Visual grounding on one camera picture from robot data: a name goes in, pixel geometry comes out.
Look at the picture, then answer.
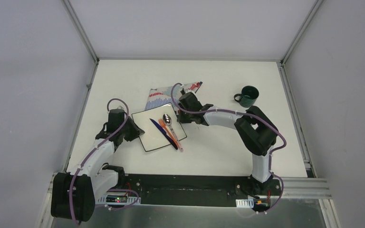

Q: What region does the white square plate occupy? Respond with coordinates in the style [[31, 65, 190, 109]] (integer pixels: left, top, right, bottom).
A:
[[132, 103, 187, 152]]

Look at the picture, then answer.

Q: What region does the dark blue plastic knife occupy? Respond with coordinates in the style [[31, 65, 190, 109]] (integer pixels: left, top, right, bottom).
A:
[[150, 118, 178, 150]]

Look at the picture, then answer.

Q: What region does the patterned cloth napkin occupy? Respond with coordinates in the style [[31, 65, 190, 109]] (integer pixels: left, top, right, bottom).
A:
[[144, 81, 202, 111]]

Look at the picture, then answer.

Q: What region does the dark green mug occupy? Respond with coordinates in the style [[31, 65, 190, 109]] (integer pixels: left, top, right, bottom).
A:
[[233, 85, 259, 108]]

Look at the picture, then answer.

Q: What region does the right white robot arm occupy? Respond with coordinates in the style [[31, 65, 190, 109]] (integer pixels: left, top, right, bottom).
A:
[[174, 92, 278, 195]]

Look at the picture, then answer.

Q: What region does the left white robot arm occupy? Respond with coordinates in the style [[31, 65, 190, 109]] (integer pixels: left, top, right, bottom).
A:
[[50, 108, 144, 222]]

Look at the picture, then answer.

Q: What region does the orange plastic fork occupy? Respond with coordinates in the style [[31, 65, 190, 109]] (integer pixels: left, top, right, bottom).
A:
[[158, 119, 183, 152]]

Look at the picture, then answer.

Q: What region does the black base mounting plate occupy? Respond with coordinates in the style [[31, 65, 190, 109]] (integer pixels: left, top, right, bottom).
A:
[[104, 174, 282, 208]]

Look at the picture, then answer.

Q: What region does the silver spoon pink handle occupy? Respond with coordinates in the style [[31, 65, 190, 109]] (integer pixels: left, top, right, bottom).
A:
[[163, 114, 183, 152]]

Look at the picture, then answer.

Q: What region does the left white cable duct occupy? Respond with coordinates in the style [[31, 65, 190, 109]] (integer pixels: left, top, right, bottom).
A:
[[96, 193, 141, 206]]

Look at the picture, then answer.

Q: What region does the white cable duct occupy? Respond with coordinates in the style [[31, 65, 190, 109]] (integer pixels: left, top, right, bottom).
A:
[[96, 193, 141, 206], [235, 199, 254, 209]]

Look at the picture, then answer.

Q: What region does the right white cable duct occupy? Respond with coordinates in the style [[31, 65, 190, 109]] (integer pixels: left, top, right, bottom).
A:
[[235, 199, 254, 209]]

